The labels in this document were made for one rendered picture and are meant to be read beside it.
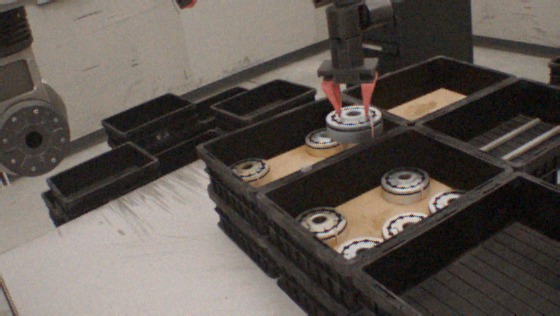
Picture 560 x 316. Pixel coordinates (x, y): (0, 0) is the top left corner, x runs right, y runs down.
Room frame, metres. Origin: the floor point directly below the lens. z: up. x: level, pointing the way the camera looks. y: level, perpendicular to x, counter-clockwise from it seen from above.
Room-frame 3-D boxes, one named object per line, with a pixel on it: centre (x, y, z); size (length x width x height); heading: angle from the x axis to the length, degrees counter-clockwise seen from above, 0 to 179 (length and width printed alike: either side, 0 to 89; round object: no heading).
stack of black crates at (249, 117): (2.35, 0.05, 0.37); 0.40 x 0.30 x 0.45; 124
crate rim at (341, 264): (0.87, -0.17, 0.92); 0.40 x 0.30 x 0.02; 116
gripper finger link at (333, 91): (0.93, -0.13, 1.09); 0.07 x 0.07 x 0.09; 69
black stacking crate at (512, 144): (1.04, -0.53, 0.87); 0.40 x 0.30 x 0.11; 116
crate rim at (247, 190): (1.14, -0.04, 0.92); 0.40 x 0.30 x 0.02; 116
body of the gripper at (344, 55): (0.93, -0.14, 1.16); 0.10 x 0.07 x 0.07; 69
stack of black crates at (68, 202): (1.90, 0.72, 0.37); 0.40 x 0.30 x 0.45; 124
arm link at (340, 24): (0.94, -0.14, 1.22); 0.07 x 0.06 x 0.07; 123
